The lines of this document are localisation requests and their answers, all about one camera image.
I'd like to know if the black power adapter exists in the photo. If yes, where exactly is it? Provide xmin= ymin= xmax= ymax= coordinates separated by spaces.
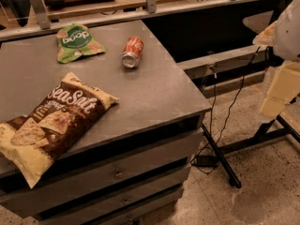
xmin=196 ymin=156 xmax=218 ymax=167

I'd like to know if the red soda can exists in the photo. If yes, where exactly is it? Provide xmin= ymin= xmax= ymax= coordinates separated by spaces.
xmin=121 ymin=37 xmax=143 ymax=68

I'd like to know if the green jalapeno chip bag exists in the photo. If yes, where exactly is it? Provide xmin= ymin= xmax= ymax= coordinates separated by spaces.
xmin=56 ymin=23 xmax=106 ymax=64

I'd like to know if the brown sea salt chip bag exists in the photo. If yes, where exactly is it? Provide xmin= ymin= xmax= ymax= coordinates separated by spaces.
xmin=0 ymin=72 xmax=118 ymax=188

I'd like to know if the black table leg frame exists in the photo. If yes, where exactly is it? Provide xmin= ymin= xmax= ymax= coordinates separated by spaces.
xmin=194 ymin=114 xmax=300 ymax=188

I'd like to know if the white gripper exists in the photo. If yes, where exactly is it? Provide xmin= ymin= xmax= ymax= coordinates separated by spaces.
xmin=252 ymin=0 xmax=300 ymax=120

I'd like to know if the metal railing frame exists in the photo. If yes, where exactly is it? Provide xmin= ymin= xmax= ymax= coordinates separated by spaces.
xmin=0 ymin=0 xmax=261 ymax=42

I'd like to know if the grey drawer cabinet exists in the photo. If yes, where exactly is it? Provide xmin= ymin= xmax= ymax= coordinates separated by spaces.
xmin=0 ymin=21 xmax=210 ymax=225

